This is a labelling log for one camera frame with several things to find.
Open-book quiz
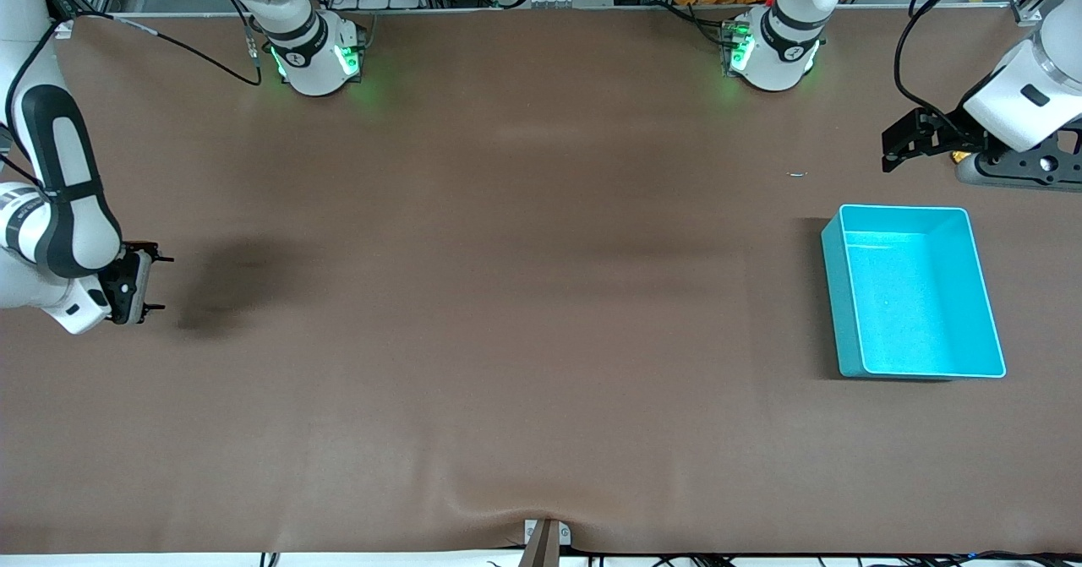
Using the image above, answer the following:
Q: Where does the teal plastic bin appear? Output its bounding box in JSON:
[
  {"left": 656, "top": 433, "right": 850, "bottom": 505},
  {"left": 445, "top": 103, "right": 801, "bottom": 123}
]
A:
[{"left": 821, "top": 204, "right": 1008, "bottom": 379}]

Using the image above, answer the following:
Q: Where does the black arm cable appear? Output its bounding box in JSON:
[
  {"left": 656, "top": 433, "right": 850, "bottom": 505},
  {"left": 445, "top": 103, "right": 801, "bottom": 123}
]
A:
[
  {"left": 4, "top": 0, "right": 265, "bottom": 181},
  {"left": 894, "top": 0, "right": 1053, "bottom": 120}
]

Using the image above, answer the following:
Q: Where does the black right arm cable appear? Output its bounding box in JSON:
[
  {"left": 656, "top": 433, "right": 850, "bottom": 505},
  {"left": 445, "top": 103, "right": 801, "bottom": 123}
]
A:
[{"left": 4, "top": 0, "right": 265, "bottom": 181}]

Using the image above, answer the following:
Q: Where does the metal clamp bracket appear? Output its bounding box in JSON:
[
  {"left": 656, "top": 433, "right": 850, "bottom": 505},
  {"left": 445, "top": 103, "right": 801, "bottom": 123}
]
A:
[{"left": 517, "top": 518, "right": 572, "bottom": 567}]

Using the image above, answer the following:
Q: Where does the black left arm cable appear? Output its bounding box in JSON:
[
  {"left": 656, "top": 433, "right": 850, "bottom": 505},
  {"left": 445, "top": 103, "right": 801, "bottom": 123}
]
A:
[{"left": 894, "top": 0, "right": 1053, "bottom": 120}]

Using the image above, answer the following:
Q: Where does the brown table cover cloth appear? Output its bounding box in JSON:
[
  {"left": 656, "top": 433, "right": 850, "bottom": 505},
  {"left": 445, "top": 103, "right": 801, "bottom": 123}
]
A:
[{"left": 0, "top": 5, "right": 1082, "bottom": 555}]

